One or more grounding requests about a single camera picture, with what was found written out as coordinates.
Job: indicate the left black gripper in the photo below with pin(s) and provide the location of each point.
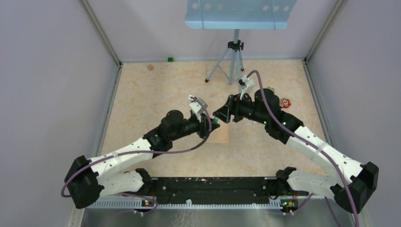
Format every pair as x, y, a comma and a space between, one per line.
205, 126

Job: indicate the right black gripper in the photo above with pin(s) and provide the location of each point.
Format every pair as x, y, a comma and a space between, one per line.
231, 107

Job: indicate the peach envelope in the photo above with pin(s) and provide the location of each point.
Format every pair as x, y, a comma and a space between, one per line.
219, 135

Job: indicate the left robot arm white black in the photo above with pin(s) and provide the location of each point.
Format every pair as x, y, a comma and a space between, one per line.
89, 179

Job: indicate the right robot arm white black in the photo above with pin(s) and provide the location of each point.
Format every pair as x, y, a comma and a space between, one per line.
348, 182

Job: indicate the red toy block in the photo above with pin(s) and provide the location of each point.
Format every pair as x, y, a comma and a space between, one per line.
285, 103

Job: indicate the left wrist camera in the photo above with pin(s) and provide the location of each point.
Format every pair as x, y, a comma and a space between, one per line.
198, 107

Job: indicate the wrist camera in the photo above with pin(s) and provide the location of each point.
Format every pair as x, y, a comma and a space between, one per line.
246, 84
198, 107

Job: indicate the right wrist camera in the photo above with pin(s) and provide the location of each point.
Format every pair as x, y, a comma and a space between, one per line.
246, 84

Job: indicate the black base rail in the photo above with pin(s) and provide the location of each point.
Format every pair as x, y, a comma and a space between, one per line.
216, 190

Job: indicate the white cable duct strip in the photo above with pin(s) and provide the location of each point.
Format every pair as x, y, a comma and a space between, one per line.
125, 203

